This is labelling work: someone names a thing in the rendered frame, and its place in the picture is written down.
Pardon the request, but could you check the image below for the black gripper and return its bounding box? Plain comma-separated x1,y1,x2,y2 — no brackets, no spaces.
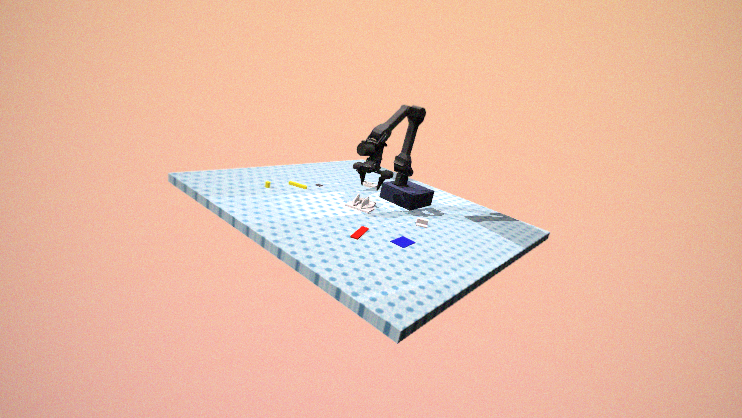
353,156,393,190

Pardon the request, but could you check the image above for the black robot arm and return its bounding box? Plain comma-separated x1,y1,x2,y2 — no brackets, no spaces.
357,105,426,187

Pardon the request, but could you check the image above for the red flat bar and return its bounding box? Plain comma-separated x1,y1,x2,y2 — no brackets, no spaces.
350,226,369,240

